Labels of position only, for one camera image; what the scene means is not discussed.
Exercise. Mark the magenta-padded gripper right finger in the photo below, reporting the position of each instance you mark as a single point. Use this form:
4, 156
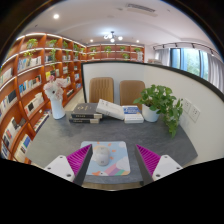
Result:
165, 165

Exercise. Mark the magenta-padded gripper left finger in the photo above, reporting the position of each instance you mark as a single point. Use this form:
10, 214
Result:
61, 166

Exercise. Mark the pastel sun print mouse pad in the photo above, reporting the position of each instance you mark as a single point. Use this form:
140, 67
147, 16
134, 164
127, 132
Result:
118, 156

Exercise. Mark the green plant in white pot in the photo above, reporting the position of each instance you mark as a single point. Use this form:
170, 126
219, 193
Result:
150, 115

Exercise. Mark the large white book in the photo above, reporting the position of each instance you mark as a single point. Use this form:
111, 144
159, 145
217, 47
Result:
110, 109

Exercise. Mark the tan ribbed chair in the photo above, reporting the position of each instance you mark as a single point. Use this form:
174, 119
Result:
131, 91
101, 90

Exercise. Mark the orange wooden shelf unit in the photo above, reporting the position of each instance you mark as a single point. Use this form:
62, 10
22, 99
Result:
30, 83

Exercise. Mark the glass window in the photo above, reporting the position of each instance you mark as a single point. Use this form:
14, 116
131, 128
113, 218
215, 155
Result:
191, 63

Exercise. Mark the ceiling chandelier light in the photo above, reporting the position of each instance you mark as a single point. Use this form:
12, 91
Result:
112, 36

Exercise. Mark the recessed ceiling lights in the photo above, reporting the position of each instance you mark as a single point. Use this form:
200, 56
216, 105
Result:
56, 16

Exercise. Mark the ceiling air vent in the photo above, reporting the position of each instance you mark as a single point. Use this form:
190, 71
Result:
140, 8

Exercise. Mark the white wall socket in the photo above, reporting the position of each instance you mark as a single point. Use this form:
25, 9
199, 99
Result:
194, 113
187, 106

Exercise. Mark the black track light rail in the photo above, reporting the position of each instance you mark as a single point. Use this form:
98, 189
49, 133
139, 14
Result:
183, 44

